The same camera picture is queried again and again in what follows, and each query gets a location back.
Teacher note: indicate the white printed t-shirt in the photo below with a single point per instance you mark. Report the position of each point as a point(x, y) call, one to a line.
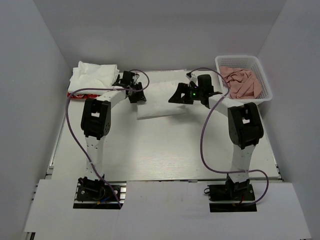
point(157, 101)

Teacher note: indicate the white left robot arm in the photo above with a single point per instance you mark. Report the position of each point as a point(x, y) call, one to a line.
point(96, 119)

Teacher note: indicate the red patterned folded t-shirt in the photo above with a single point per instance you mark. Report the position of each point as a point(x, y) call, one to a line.
point(84, 96)

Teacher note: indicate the white plastic basket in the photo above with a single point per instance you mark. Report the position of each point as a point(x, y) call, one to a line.
point(245, 62)

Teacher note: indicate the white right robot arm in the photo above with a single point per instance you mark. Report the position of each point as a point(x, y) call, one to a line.
point(244, 122)

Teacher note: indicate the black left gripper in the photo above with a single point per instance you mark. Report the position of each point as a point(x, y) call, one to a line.
point(140, 97)

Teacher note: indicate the white folded t-shirt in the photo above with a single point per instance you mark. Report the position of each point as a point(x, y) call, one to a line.
point(89, 75)

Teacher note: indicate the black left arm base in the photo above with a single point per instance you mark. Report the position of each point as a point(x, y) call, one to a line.
point(96, 194)

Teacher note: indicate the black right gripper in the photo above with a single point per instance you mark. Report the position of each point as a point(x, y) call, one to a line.
point(182, 88)

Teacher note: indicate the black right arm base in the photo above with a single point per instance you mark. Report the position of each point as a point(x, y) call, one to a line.
point(231, 198)

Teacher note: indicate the pink t-shirt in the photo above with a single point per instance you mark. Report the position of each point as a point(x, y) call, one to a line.
point(243, 83)

